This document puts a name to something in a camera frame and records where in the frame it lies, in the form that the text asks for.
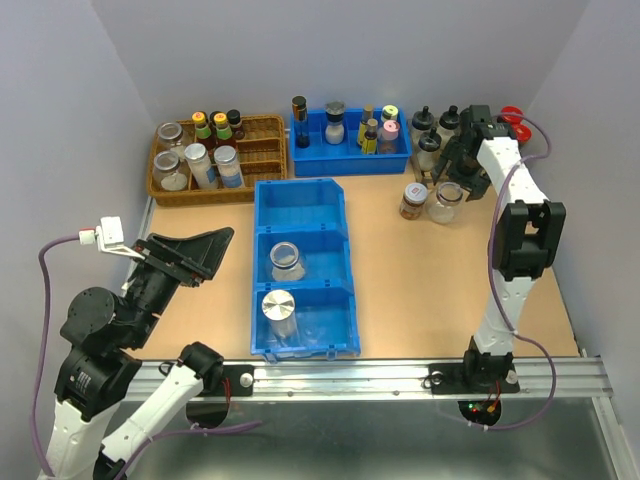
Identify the red-lid sauce jar back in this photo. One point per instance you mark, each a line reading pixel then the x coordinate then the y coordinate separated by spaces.
pixel 511 114

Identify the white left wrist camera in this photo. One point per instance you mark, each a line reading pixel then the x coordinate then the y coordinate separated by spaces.
pixel 108 237

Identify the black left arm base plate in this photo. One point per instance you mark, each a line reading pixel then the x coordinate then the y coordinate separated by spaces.
pixel 229 381

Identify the blue plastic tray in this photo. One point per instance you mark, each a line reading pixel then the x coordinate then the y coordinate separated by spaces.
pixel 323 159

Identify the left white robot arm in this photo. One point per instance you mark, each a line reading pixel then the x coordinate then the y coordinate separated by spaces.
pixel 103 328

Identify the dark-cap brown sauce bottle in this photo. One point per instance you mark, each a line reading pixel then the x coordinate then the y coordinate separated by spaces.
pixel 236 123

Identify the red-lid sauce jar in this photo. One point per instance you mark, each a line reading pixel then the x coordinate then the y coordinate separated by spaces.
pixel 523 133
pixel 511 114

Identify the blue three-compartment plastic bin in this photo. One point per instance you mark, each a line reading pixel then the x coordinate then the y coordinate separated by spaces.
pixel 312 215

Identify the yellow-label bottle back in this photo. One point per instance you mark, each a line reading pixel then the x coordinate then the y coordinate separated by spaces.
pixel 367 114

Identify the red-white-lid chili jar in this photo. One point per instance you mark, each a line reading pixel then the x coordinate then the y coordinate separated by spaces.
pixel 413 201

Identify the round glass jar in basket front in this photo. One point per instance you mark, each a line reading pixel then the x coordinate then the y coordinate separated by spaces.
pixel 169 173

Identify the tall silver-lid salt jar left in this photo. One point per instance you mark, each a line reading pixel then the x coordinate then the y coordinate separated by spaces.
pixel 201 167

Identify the clear acrylic bottle rack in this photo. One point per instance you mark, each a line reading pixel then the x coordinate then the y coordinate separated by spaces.
pixel 425 177

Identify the silver-top salt shaker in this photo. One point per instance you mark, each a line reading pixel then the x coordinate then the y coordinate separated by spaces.
pixel 334 131

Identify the tall silver-lid salt jar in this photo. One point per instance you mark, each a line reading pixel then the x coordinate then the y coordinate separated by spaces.
pixel 227 161
pixel 201 167

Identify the black-cap dispenser bottle back left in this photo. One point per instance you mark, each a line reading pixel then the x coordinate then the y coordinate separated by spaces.
pixel 421 122

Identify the black-cap dispenser bottle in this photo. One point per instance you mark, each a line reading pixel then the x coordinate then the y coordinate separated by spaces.
pixel 449 124
pixel 429 144
pixel 421 122

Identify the brown wicker basket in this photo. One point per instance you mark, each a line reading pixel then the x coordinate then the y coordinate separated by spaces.
pixel 262 155

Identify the pink-lid jar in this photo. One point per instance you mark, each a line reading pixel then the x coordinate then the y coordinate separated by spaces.
pixel 387 138

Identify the yellow-label bottle front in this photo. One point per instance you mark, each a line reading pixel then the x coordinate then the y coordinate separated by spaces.
pixel 369 142

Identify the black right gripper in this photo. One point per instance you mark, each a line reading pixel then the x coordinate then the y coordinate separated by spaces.
pixel 477 183

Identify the black-cap dispenser bottle front left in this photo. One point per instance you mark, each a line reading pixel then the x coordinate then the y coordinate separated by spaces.
pixel 429 144

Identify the yellow-cap green-label sauce bottle right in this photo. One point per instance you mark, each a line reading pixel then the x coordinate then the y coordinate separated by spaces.
pixel 224 133

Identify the yellow-cap green-label sauce bottle left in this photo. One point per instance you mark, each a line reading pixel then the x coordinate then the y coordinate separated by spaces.
pixel 203 131

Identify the tall silver-lid salt jar right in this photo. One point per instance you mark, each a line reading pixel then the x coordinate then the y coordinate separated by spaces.
pixel 227 161

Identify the round open-top glass jar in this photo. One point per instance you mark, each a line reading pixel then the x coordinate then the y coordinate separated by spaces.
pixel 287 264

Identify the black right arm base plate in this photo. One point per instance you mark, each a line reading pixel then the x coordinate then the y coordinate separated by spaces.
pixel 457 379

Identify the aluminium table edge rail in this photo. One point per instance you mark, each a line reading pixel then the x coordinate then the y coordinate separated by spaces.
pixel 388 380

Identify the tall silver-lid glass jar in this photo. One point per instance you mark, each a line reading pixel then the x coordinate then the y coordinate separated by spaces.
pixel 279 308

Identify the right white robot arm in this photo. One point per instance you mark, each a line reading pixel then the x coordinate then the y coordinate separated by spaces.
pixel 524 238

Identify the yellow-label bottle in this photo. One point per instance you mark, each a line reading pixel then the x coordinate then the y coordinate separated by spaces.
pixel 367 114
pixel 369 142

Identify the yellow-cap green-label sauce bottle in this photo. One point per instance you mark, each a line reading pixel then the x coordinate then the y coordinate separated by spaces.
pixel 203 131
pixel 224 133

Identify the green-lid jar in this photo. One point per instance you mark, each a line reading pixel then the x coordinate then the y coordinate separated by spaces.
pixel 389 112

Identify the round glass jar in basket back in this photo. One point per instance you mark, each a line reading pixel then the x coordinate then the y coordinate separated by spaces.
pixel 173 137

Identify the red-lid sauce jar front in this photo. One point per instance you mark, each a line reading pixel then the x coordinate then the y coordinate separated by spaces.
pixel 523 133

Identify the black-cap dispenser bottle back middle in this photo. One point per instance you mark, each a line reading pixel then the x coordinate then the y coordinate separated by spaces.
pixel 449 124

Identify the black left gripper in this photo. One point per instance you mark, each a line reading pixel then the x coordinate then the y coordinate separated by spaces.
pixel 195 257

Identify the tall black-cap grinder bottle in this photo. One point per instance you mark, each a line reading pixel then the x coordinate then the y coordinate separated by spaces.
pixel 301 126

